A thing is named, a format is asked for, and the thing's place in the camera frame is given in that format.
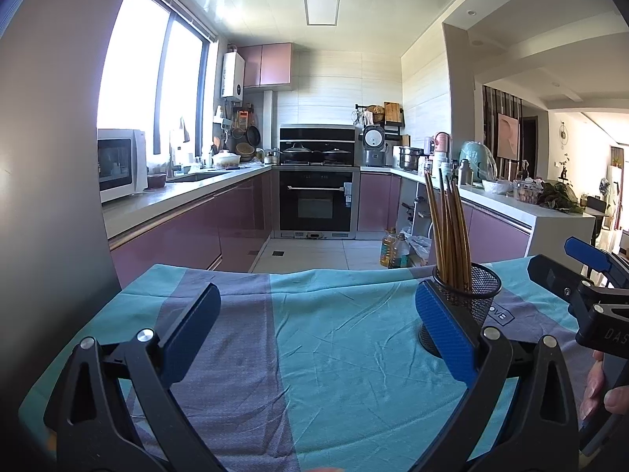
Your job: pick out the wooden cutting board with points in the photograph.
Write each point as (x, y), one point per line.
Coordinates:
(393, 113)

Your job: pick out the stainless steel pot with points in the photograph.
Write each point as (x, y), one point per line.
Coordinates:
(411, 159)

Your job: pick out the person's right hand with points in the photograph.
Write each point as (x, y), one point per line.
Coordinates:
(594, 383)

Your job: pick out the teal and grey tablecloth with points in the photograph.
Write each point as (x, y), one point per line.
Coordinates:
(319, 354)

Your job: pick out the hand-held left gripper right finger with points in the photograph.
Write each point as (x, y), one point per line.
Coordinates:
(442, 334)

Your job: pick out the pink wall cabinet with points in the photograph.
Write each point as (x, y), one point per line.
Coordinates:
(270, 65)

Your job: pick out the leafy green vegetables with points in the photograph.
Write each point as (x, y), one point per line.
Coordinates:
(558, 196)

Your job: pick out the white plastic bag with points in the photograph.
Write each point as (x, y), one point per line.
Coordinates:
(497, 187)

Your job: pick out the white casserole pot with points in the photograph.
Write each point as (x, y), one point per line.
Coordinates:
(226, 159)

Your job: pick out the pink electric kettle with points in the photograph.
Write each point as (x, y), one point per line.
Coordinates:
(441, 143)

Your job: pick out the grey rice cooker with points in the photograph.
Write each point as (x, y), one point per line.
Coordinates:
(374, 146)

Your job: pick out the white microwave oven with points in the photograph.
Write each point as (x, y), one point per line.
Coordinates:
(120, 164)

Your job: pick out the pink base cabinets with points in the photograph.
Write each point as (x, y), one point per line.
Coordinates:
(196, 231)
(496, 236)

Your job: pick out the built-in black oven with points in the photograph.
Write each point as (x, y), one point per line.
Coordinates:
(317, 201)

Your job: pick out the grey refrigerator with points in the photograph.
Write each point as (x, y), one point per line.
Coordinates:
(49, 157)

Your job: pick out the pink wall picture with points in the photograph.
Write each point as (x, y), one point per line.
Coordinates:
(508, 136)

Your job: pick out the dark bowl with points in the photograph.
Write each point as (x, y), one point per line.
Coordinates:
(157, 181)

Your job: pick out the white wall water heater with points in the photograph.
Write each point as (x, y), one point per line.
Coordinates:
(233, 74)

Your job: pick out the ceiling light panel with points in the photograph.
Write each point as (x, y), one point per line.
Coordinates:
(322, 8)

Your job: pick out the steel thermos flask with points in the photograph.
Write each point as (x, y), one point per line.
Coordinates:
(465, 173)

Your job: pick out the bunch of wooden chopsticks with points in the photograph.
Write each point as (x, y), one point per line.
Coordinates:
(449, 236)

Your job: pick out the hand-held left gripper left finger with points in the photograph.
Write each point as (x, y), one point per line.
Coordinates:
(191, 334)

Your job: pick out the kitchen window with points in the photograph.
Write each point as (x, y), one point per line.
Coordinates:
(132, 73)

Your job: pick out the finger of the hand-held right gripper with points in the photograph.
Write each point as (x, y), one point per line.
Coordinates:
(555, 275)
(589, 251)

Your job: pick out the black wall rack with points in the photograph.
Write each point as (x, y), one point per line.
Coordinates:
(395, 130)

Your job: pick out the hanging frying pan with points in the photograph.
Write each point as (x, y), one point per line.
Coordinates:
(253, 136)

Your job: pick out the black wok with lid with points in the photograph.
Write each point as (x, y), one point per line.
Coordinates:
(296, 153)
(336, 155)

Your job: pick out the wall clock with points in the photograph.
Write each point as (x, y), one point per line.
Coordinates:
(563, 133)

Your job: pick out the white kitchen countertop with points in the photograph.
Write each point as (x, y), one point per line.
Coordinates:
(162, 201)
(511, 209)

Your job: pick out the clear plastic food box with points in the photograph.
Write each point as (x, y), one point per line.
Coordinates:
(527, 191)

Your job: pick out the green air fryer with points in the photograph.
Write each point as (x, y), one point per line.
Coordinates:
(479, 160)

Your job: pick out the black mesh pen holder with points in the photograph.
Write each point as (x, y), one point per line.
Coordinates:
(479, 295)

